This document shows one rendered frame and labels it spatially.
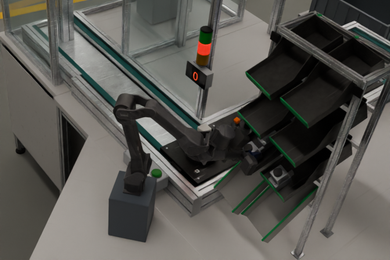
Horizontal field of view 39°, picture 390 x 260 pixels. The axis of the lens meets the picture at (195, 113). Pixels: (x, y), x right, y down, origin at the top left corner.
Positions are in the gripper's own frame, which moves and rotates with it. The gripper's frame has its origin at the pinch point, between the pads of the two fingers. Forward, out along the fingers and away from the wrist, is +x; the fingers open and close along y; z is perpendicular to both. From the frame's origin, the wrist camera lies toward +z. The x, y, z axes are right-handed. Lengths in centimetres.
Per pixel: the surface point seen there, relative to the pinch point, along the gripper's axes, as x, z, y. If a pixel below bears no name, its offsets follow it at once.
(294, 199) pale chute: 15.5, -10.4, -15.4
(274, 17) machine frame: 95, -7, 112
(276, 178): 1.5, 0.6, -14.5
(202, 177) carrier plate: 2.5, -29.4, 16.1
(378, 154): 91, -17, 9
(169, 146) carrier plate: -2.3, -31.3, 36.2
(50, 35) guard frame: -34, -24, 104
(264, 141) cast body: 6.1, 2.6, 0.9
